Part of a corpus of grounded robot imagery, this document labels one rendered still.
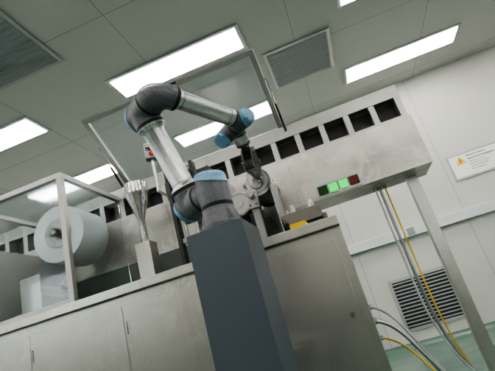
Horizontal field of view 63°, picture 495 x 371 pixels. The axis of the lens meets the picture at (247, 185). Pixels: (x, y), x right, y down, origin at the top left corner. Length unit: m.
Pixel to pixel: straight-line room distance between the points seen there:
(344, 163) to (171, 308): 1.23
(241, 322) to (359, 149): 1.41
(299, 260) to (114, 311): 0.86
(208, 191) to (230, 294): 0.36
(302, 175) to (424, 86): 3.10
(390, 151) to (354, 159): 0.20
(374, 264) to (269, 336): 3.41
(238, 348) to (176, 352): 0.59
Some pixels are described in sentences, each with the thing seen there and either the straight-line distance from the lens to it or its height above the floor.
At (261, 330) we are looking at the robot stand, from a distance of 1.25.
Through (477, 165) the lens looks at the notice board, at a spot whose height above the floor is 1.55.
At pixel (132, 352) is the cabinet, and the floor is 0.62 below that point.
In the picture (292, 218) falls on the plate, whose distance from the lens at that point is 1.93.
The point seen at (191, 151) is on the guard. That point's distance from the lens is 2.59.
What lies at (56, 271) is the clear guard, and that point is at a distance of 2.24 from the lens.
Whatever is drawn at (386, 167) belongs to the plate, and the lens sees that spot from 2.35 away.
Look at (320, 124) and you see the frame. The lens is 2.47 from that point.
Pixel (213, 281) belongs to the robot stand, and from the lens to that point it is 1.30.
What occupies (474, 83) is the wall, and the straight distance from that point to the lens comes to 5.31.
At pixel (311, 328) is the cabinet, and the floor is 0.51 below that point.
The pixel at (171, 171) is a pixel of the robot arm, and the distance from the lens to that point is 1.55.
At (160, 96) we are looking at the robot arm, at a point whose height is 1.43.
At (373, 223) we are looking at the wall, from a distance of 4.64.
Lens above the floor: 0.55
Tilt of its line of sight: 20 degrees up
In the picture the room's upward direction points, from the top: 16 degrees counter-clockwise
